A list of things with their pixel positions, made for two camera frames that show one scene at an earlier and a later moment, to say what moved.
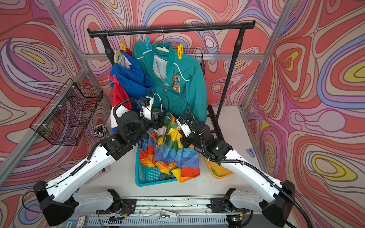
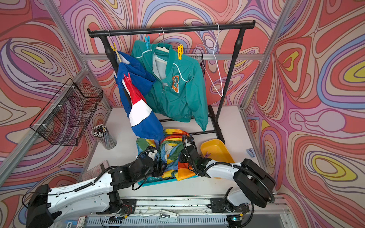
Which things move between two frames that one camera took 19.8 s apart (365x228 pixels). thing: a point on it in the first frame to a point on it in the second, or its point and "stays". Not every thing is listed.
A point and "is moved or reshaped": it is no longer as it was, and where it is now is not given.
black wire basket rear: (197, 53) stays
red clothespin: (114, 79) to (128, 79)
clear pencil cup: (100, 130) stays
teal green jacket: (178, 80) stays
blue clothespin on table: (251, 152) stays
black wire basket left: (65, 120) stays
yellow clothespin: (123, 47) to (114, 48)
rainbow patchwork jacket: (162, 150) is moved or reshaped
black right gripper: (185, 143) to (182, 159)
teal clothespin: (147, 40) stays
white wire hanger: (161, 104) to (222, 95)
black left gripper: (160, 120) to (158, 168)
